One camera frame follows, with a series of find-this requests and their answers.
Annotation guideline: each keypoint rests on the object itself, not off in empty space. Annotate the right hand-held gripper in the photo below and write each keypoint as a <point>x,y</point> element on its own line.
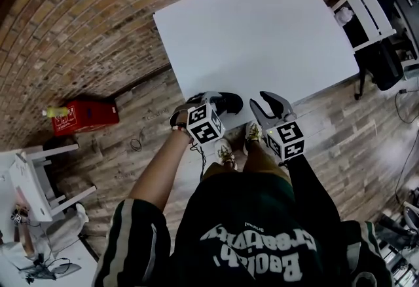
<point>284,140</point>

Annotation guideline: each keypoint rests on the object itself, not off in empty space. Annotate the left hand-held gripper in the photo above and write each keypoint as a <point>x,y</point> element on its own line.
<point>204,125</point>

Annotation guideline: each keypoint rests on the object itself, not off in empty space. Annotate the black pouch case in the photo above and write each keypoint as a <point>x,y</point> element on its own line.
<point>232,103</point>

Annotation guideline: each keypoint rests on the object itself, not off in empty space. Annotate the person's left forearm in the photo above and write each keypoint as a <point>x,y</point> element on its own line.
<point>157,171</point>

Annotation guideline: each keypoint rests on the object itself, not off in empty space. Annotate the person's left hand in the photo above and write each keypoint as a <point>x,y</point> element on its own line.
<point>179,117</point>

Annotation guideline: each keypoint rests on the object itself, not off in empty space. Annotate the person's right shoe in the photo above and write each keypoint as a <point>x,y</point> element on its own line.
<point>252,133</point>

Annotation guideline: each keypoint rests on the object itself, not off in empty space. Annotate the person's shoe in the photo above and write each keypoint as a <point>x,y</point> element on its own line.
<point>252,133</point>
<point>224,151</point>

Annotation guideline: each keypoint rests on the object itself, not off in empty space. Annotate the person's left shoe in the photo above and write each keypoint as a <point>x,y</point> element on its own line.
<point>224,151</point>

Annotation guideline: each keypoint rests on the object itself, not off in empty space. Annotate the person's dark printed shirt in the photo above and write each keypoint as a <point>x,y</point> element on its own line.
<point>229,207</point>

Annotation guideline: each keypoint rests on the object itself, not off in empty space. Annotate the white crumpled bag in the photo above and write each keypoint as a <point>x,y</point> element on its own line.
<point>345,15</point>

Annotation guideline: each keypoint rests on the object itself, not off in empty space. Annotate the black office chair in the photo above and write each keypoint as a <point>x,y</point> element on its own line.
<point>383,63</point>

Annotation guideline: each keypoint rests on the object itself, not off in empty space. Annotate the red plastic crate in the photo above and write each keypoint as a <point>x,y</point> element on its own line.
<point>91,115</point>

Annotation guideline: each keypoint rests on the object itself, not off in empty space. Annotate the white wooden chair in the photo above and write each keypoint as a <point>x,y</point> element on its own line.
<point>62,149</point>
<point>378,7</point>

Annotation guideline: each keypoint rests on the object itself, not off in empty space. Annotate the yellow-green drink bottle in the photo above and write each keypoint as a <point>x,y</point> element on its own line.
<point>57,111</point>

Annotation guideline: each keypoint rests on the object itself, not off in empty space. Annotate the dark desk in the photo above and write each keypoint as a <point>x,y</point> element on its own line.
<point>410,17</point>

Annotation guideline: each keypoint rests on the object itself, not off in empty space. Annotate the grey cloth bag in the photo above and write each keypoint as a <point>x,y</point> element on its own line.
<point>65,230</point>

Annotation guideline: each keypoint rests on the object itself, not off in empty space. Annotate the white cardboard box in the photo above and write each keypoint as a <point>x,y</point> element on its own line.
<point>29,187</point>

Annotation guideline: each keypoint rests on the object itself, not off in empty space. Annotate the grey oval device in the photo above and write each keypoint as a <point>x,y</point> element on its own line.
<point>65,268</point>

